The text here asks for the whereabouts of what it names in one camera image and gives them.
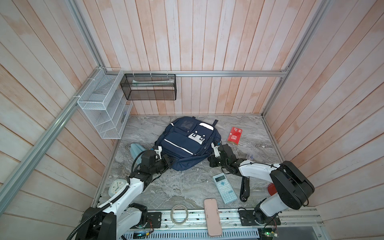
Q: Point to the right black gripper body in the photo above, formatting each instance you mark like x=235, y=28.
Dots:
x=218, y=161

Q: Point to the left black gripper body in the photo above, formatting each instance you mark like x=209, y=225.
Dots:
x=160, y=165

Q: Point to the navy blue student backpack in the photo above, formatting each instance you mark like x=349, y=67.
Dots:
x=188, y=141

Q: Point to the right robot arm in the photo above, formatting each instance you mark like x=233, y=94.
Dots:
x=293, y=188

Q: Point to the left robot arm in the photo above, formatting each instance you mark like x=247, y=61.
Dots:
x=112, y=219

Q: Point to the red card box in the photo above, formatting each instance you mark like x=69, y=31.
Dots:
x=234, y=136

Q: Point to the light blue calculator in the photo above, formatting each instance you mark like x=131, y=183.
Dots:
x=225, y=189

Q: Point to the black stapler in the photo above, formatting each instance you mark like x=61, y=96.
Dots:
x=245, y=189

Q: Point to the clear tape roll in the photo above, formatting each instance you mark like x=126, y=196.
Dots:
x=179, y=214

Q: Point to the mint alarm clock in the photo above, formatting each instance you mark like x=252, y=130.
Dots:
x=116, y=186

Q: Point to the red pen holder cup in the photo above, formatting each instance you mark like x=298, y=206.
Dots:
x=271, y=189

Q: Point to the pink pencil case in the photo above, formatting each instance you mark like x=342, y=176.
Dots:
x=212, y=218

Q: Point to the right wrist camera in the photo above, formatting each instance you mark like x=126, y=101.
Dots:
x=216, y=149

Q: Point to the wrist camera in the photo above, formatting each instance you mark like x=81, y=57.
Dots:
x=158, y=150
x=216, y=149

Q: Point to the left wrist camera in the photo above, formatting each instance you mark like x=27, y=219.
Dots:
x=158, y=150

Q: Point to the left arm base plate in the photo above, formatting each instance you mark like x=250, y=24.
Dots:
x=153, y=219

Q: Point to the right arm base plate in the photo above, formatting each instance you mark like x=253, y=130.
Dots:
x=248, y=218

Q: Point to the black mesh wall basket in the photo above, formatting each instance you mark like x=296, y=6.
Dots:
x=149, y=87

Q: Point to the white wire mesh shelf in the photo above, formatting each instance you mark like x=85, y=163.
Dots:
x=104, y=103

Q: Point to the aluminium mounting rail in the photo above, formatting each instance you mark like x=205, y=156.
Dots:
x=196, y=226

